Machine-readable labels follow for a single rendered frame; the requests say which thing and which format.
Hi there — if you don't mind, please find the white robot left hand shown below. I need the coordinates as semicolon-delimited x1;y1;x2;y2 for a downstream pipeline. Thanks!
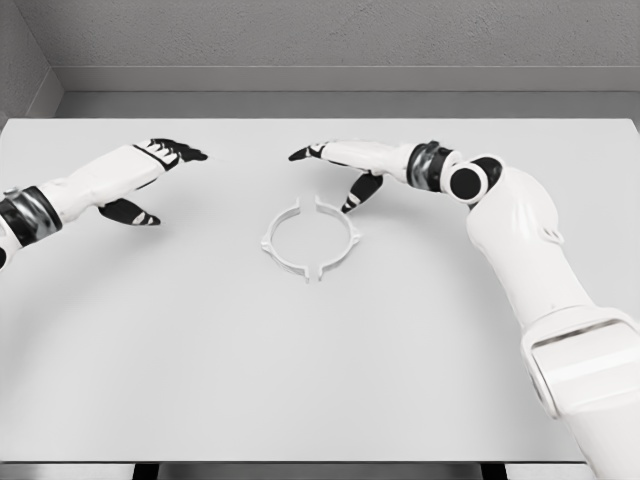
73;137;209;228

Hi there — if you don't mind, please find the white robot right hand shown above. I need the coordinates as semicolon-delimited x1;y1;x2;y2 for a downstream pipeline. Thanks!
287;140;403;215

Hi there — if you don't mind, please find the white pipe clamp half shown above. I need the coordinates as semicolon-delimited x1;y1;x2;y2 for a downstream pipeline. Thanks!
258;197;308;285
313;194;362;285

